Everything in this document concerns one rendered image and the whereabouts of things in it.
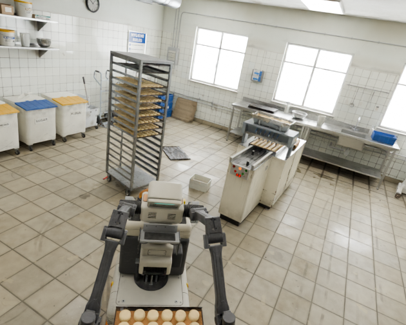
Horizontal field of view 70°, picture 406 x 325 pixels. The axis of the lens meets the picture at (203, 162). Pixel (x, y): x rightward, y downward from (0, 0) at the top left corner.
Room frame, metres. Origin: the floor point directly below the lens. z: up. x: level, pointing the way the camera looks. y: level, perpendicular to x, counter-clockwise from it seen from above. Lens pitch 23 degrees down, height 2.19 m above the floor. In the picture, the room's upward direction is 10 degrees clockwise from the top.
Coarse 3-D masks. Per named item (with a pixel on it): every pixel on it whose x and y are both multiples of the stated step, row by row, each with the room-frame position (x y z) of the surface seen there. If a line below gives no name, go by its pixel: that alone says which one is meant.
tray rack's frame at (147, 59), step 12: (144, 60) 3.43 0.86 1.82; (156, 60) 3.63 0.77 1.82; (108, 96) 3.79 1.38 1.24; (108, 108) 3.78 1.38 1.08; (108, 120) 3.78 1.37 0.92; (108, 132) 3.78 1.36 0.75; (108, 144) 3.78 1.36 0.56; (108, 156) 3.79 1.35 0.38; (120, 156) 3.96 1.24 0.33; (120, 168) 3.93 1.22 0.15; (120, 180) 3.58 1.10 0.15; (144, 180) 3.71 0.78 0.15
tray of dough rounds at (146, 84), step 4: (116, 76) 3.83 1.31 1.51; (124, 80) 3.69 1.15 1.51; (128, 80) 3.74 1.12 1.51; (132, 80) 3.79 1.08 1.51; (136, 80) 3.84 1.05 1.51; (144, 80) 3.94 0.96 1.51; (136, 84) 3.53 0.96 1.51; (144, 84) 3.63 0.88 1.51; (148, 84) 3.70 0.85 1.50; (152, 84) 3.75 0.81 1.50; (156, 84) 3.80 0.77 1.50; (144, 88) 3.49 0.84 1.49
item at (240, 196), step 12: (252, 156) 3.63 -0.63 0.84; (228, 168) 3.32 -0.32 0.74; (264, 168) 3.56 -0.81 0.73; (228, 180) 3.30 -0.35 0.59; (240, 180) 3.23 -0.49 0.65; (252, 180) 3.19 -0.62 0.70; (264, 180) 3.72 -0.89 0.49; (228, 192) 3.28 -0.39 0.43; (240, 192) 3.21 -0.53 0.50; (252, 192) 3.31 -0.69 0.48; (228, 204) 3.27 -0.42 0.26; (240, 204) 3.20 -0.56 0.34; (252, 204) 3.46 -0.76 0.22; (228, 216) 3.25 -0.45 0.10; (240, 216) 3.18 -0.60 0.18
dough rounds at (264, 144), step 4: (256, 140) 4.11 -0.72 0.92; (260, 140) 4.19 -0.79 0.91; (264, 140) 4.18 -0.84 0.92; (256, 144) 3.90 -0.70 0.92; (260, 144) 3.94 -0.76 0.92; (264, 144) 3.97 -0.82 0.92; (268, 144) 4.00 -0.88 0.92; (272, 144) 4.09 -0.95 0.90; (276, 144) 4.08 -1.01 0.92; (280, 144) 4.10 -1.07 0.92; (268, 148) 3.82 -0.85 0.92; (272, 148) 3.91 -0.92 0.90; (276, 148) 3.89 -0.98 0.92
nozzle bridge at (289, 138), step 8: (248, 120) 4.16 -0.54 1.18; (248, 128) 4.07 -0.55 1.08; (256, 128) 4.01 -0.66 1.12; (264, 128) 3.88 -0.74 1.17; (256, 136) 3.95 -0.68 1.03; (272, 136) 3.91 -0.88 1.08; (280, 136) 3.86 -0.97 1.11; (288, 136) 3.73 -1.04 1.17; (296, 136) 3.91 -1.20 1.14; (288, 144) 3.71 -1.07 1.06; (288, 152) 3.80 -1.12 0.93
